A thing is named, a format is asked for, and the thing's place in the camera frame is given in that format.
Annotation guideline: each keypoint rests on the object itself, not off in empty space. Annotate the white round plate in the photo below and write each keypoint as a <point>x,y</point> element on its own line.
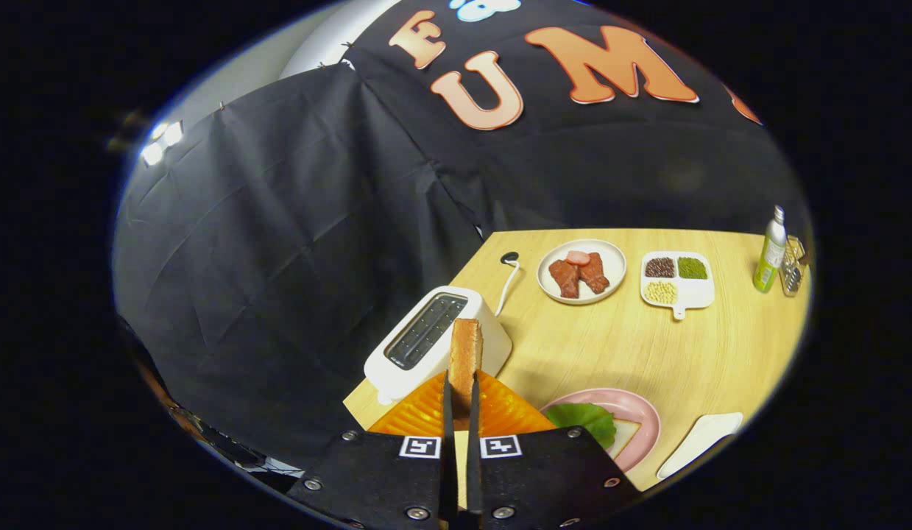
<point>610,258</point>

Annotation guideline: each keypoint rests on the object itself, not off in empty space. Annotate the green label metal bottle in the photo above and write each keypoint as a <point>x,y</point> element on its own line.
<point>769,258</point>

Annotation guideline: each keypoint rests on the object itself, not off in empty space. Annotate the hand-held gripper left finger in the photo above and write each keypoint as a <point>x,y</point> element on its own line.
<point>382,471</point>

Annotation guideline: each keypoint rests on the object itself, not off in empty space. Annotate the brown meat piece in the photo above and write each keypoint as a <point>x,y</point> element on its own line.
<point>564,280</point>
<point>594,274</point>

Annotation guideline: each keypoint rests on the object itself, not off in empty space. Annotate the ceiling light panel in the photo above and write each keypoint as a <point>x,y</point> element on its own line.
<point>161,140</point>

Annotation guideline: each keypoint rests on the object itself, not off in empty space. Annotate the white toaster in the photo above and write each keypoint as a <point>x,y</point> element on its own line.
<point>397,375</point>

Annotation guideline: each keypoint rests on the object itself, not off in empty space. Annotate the pink round plate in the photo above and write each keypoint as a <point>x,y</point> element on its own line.
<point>636,412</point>

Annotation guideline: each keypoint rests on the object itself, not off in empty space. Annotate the toasted bread slice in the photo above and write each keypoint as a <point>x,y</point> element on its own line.
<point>464,353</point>

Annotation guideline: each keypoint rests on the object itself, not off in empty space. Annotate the black backdrop cloth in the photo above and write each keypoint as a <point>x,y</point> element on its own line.
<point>294,243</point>

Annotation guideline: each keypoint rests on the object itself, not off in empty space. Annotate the small pink sausage slice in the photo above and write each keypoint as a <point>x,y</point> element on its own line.
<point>577,258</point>

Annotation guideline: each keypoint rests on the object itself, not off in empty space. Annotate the green lettuce leaf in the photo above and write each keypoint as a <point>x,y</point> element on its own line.
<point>581,421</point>

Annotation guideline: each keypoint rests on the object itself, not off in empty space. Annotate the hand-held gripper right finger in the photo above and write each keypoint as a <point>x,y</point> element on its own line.
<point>536,471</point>

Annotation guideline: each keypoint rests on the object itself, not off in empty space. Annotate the white divided dish with beans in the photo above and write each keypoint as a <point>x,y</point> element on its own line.
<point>687,296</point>

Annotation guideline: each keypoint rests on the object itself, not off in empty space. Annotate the white square plate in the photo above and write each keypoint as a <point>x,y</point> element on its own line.
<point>702,442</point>

